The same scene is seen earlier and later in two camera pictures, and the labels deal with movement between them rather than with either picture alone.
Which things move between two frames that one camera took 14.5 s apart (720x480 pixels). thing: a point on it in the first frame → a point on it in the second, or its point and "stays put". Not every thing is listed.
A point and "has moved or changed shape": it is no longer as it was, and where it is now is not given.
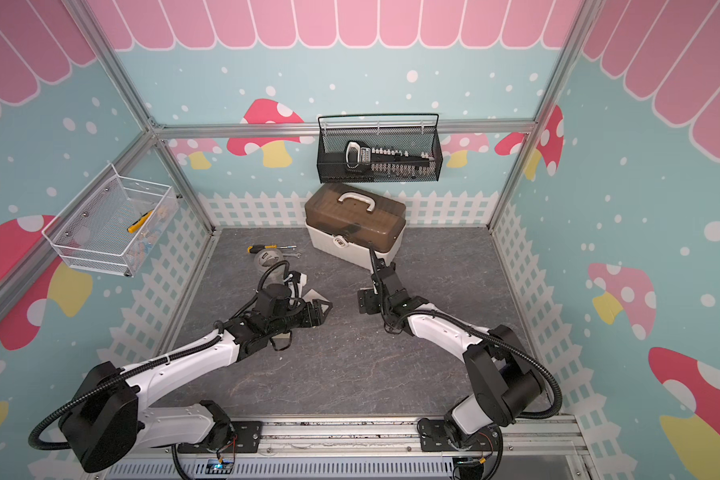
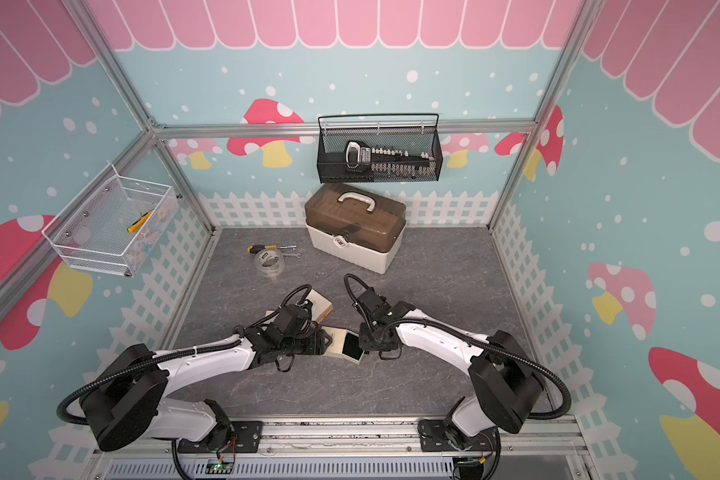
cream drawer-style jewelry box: (313, 294) has moved or changed shape
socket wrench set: (388, 161) stays put
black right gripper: (365, 300) → (364, 345)
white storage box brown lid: (342, 222) stays put
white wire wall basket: (113, 228) stays put
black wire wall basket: (379, 148) stays put
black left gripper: (318, 318) → (316, 342)
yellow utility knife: (135, 226) stays put
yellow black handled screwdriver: (258, 248) stays put
